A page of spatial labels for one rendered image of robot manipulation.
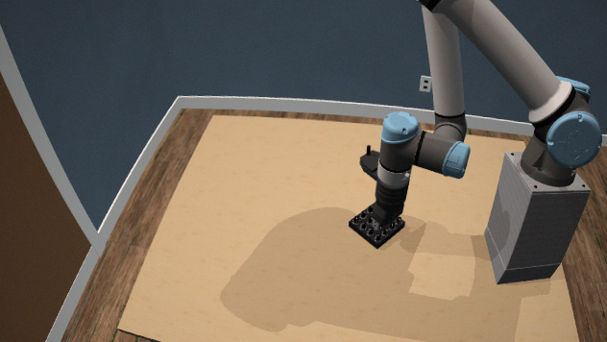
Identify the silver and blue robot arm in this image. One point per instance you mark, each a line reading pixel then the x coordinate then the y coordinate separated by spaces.
pixel 566 132

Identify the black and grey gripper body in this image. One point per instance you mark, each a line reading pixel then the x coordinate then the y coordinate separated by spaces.
pixel 389 198

